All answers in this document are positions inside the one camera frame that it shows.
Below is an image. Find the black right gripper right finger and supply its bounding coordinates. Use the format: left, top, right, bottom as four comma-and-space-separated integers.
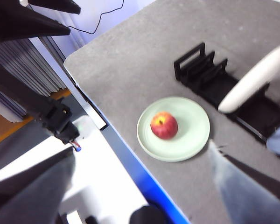
209, 139, 280, 224

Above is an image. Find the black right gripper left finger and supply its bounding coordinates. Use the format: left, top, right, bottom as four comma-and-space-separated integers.
0, 148, 75, 224

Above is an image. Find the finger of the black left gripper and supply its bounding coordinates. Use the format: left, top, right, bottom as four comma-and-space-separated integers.
28, 0, 82, 15
0, 0, 72, 43

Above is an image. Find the pale green plate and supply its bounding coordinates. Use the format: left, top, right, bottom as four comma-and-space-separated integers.
136, 96, 211, 162

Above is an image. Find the red apple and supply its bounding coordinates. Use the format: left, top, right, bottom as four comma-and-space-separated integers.
150, 111, 179, 140

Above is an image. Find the black plate rack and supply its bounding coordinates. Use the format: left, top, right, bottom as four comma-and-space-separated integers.
173, 42, 280, 144

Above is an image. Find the white plate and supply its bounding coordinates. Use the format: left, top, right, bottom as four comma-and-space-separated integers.
218, 44, 280, 114

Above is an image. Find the grey ribbed panel stack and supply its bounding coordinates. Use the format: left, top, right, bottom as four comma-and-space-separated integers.
0, 37, 68, 123

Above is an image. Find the thin black cable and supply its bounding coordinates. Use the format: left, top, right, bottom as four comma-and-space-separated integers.
67, 0, 126, 35

